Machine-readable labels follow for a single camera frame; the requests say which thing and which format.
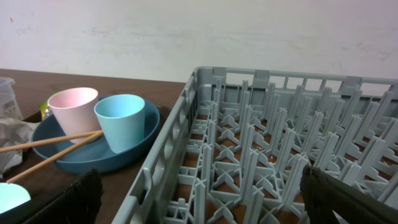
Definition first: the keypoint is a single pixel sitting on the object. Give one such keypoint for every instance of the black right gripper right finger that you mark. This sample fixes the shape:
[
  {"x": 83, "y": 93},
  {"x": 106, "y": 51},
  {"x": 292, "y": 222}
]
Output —
[{"x": 325, "y": 196}]

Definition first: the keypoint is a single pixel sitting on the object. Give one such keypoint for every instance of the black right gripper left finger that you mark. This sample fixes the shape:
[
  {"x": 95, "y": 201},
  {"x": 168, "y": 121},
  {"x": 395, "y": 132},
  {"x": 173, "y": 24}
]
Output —
[{"x": 79, "y": 201}]

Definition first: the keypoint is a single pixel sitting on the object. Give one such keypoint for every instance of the light blue bowl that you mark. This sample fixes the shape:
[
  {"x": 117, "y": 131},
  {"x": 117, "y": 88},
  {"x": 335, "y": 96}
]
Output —
[{"x": 11, "y": 196}]

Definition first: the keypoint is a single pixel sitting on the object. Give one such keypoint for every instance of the wooden chopstick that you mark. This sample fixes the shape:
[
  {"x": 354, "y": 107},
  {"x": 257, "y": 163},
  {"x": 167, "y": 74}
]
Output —
[
  {"x": 49, "y": 141},
  {"x": 53, "y": 158}
]

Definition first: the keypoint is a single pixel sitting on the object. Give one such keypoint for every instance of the yellow green snack wrapper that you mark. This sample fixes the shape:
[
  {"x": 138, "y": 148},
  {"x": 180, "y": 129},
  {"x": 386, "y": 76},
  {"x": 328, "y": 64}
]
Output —
[{"x": 45, "y": 109}]

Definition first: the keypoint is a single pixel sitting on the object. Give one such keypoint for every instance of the grey dishwasher rack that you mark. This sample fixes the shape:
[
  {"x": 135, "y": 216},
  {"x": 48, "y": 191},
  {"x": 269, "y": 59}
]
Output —
[{"x": 234, "y": 146}]

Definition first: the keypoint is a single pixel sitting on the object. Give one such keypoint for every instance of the brown serving tray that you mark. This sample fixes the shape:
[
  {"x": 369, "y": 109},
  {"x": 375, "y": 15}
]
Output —
[{"x": 115, "y": 184}]

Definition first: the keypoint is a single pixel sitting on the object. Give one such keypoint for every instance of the dark blue plate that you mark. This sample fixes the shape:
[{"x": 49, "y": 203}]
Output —
[{"x": 97, "y": 154}]

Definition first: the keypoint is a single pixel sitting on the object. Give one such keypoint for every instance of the pink cup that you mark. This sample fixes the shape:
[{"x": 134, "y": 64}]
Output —
[{"x": 74, "y": 110}]

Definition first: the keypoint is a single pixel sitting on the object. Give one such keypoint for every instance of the light blue cup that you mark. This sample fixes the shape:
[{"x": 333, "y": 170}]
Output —
[{"x": 122, "y": 119}]

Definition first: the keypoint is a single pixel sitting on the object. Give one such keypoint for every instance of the clear plastic bin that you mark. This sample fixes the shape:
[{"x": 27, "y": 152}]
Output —
[{"x": 8, "y": 104}]

